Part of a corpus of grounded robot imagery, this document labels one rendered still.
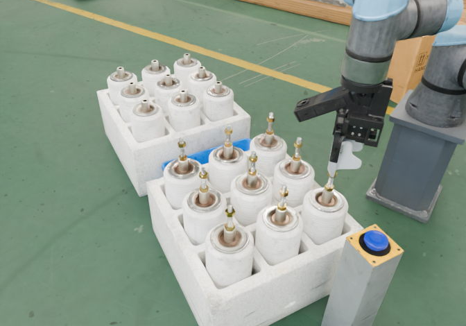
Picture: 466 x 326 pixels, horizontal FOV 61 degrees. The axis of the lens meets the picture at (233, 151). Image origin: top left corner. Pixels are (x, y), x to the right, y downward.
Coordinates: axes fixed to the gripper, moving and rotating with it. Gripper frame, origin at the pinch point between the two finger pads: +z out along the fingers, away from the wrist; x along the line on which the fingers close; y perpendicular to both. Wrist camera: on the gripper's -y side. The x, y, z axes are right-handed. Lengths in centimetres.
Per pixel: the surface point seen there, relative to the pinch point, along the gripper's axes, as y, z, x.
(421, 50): 27, 11, 97
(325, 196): 0.3, 7.8, -1.0
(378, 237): 10.1, 1.8, -15.0
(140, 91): -60, 10, 30
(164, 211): -34.8, 16.8, -7.9
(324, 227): 1.3, 13.2, -4.6
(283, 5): -47, 32, 201
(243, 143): -27.1, 24.2, 33.6
